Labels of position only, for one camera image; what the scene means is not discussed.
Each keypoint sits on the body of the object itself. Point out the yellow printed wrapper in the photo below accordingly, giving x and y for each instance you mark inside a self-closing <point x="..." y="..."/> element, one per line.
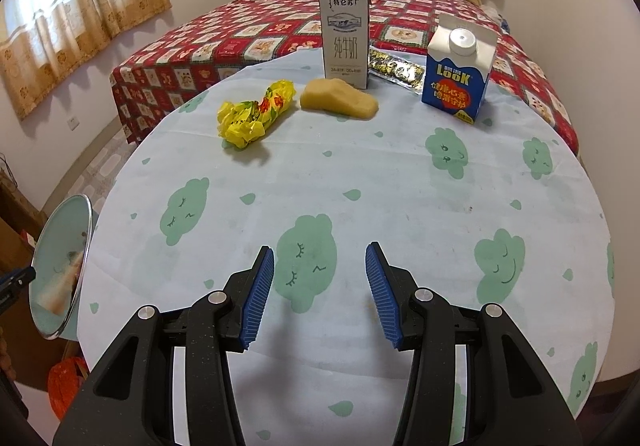
<point x="250" y="118"/>

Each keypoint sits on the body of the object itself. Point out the yellow sponge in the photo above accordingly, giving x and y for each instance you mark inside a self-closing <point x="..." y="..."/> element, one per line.
<point x="340" y="98"/>

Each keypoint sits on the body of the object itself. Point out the orange-red plastic bag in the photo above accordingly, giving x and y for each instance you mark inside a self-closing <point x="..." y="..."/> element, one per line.
<point x="67" y="386"/>

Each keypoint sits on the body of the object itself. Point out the brown wooden cabinet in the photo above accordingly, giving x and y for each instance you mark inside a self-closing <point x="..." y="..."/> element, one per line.
<point x="15" y="221"/>

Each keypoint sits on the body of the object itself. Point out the gold and black wrapper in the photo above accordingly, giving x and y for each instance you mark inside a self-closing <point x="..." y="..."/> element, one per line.
<point x="395" y="68"/>

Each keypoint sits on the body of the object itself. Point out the tall white milk carton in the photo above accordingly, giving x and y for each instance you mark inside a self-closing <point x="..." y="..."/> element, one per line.
<point x="345" y="41"/>

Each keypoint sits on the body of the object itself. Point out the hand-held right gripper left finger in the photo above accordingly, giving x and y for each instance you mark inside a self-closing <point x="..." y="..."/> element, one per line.
<point x="257" y="296"/>

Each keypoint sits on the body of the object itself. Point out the blue gable-top carton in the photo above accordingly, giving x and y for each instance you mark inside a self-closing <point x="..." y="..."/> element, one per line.
<point x="452" y="86"/>

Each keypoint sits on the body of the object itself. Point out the beige patterned curtain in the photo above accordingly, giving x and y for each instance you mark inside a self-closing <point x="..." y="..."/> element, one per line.
<point x="75" y="16"/>

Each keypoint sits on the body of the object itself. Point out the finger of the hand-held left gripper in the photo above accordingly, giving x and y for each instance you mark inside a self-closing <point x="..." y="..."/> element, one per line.
<point x="15" y="286"/>

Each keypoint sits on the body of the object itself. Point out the white wall socket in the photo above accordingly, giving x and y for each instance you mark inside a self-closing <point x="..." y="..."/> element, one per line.
<point x="74" y="123"/>

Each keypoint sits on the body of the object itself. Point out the bed with red patterned bedspread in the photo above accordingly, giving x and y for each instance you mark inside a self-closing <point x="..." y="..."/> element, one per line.
<point x="200" y="51"/>

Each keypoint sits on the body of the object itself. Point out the small round glass side table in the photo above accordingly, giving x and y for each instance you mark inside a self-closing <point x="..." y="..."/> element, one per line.
<point x="55" y="236"/>

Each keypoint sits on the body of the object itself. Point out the cloud print tablecloth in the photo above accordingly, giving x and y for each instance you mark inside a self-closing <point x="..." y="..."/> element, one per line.
<point x="350" y="166"/>

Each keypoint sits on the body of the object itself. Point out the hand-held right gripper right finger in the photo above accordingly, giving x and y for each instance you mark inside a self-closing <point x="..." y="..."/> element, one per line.
<point x="382" y="296"/>

